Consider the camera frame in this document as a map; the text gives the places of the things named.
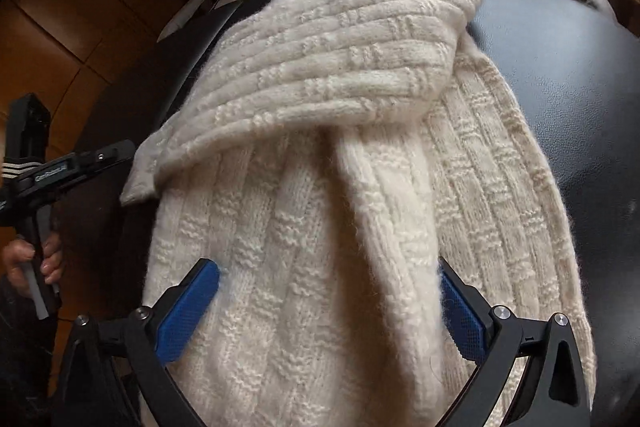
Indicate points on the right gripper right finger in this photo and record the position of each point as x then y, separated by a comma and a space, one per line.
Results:
489, 337

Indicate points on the cream knitted sweater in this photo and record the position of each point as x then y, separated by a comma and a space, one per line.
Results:
329, 155

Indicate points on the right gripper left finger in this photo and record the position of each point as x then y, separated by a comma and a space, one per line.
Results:
156, 336

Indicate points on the person's left hand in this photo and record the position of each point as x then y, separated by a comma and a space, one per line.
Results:
18, 253

